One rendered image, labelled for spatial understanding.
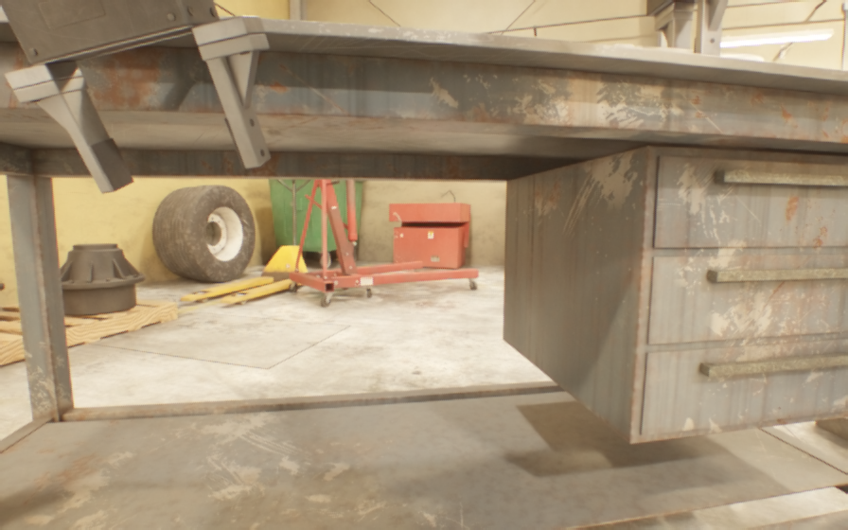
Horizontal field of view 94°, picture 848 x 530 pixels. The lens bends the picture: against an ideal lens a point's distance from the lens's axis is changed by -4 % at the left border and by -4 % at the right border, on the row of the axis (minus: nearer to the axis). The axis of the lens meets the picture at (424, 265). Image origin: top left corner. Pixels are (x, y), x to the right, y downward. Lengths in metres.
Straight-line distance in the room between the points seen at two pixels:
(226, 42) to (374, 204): 6.60
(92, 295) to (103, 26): 2.81
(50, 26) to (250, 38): 0.14
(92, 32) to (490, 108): 0.34
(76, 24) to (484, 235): 6.16
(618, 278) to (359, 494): 0.55
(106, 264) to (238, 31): 2.87
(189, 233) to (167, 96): 4.19
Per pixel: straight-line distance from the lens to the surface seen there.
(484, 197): 6.41
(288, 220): 6.14
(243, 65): 0.35
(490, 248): 6.39
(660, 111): 0.56
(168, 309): 3.32
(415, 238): 5.93
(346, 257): 3.82
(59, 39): 0.41
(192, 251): 4.68
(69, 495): 0.99
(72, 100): 0.44
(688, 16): 0.71
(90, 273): 3.12
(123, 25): 0.37
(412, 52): 0.45
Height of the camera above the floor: 0.69
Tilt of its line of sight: 6 degrees down
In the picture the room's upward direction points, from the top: straight up
